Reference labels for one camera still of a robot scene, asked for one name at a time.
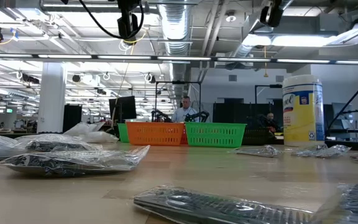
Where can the bagged black round hairbrush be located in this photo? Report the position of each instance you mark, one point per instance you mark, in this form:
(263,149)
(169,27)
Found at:
(73,161)
(57,144)

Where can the black background robot arm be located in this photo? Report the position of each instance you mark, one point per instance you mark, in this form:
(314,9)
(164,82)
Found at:
(197,115)
(162,115)

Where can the long light strip bar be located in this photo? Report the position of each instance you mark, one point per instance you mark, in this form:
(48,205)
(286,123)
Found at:
(179,58)

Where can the black background monitor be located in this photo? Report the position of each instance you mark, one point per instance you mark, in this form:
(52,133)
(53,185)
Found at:
(123,107)

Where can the Lysol wipes canister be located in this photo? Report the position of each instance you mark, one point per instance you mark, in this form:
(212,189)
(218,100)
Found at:
(303,112)

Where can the white building column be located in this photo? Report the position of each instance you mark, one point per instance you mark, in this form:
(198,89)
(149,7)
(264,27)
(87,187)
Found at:
(51,96)

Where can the person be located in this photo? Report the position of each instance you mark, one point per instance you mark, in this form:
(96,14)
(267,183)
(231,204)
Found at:
(270,121)
(183,113)

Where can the green plastic basket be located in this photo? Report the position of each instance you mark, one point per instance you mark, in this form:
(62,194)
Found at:
(122,132)
(214,135)

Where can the black cabinet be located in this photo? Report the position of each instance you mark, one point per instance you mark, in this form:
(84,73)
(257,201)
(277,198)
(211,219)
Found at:
(72,118)

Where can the black partition panel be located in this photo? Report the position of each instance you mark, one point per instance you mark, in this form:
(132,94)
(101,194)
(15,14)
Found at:
(232,113)

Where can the orange plastic basket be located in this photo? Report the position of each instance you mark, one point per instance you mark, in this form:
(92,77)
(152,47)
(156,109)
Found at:
(154,133)

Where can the grey background monitor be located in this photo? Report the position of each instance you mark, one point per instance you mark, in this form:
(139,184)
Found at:
(340,113)

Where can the black plastic basket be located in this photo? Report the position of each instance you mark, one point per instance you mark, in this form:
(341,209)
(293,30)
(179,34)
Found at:
(255,137)

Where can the bagged black comb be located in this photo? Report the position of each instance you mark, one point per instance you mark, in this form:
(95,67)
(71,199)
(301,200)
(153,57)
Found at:
(353,202)
(216,207)

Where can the black background rig frame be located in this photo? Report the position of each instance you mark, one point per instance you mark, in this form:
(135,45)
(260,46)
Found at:
(179,82)
(267,86)

